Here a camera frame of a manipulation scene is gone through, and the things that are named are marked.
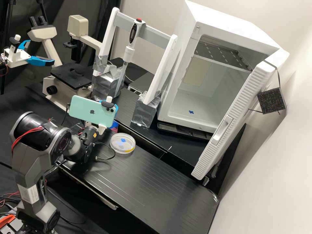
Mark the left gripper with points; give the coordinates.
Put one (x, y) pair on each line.
(17, 58)

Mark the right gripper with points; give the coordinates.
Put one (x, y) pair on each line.
(102, 128)

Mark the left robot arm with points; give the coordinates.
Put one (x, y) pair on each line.
(2, 63)

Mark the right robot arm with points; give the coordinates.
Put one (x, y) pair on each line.
(36, 156)

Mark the petri dish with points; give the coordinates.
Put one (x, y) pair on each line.
(122, 143)

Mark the cream microscope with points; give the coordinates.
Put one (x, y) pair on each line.
(63, 81)

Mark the white pipette stand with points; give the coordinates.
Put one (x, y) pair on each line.
(158, 73)

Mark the black platform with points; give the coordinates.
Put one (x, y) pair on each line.
(146, 185)
(170, 146)

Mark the pipette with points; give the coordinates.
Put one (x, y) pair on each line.
(132, 34)

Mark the white incubator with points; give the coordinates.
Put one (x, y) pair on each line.
(219, 80)

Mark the incubator door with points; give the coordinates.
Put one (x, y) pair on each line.
(231, 117)

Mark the right wrist camera phone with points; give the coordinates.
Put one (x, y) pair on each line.
(90, 109)

